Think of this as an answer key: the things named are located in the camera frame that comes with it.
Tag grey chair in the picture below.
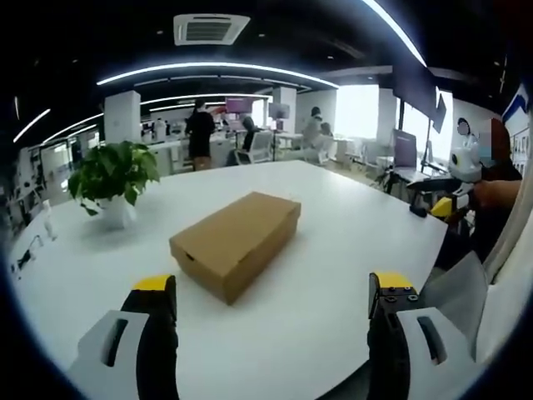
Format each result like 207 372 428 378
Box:
419 249 489 363

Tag dark computer monitor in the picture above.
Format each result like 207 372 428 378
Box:
267 102 291 120

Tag purple screen on stand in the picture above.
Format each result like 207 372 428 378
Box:
392 128 418 168

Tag person's right hand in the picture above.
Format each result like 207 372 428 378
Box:
471 182 500 209

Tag green potted plant white pot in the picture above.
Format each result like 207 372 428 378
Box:
67 140 162 230

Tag small white bottle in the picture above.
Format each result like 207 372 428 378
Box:
42 199 59 242

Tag brown cardboard shoe box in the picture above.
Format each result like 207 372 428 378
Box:
168 191 302 307

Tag hanging black screens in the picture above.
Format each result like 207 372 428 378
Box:
392 65 448 135

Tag straight ceiling light strip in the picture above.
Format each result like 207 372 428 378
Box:
361 0 429 68

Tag black tripod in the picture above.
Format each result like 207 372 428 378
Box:
373 165 401 196

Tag long curved ceiling light strip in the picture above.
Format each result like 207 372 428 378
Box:
96 62 341 89

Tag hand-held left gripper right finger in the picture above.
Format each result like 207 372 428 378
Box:
366 272 486 400

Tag purple computer monitor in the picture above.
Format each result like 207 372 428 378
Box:
224 96 254 114

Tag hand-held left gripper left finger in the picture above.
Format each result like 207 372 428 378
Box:
68 273 181 400

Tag white office chair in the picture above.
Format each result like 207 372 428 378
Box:
234 130 275 166

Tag wall poster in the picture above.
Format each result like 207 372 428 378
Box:
501 82 533 178

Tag short ceiling light strip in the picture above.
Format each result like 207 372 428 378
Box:
12 108 52 144

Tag ceiling air conditioner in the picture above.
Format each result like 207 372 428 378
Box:
172 13 252 48

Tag black cable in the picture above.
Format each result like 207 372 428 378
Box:
15 235 45 273

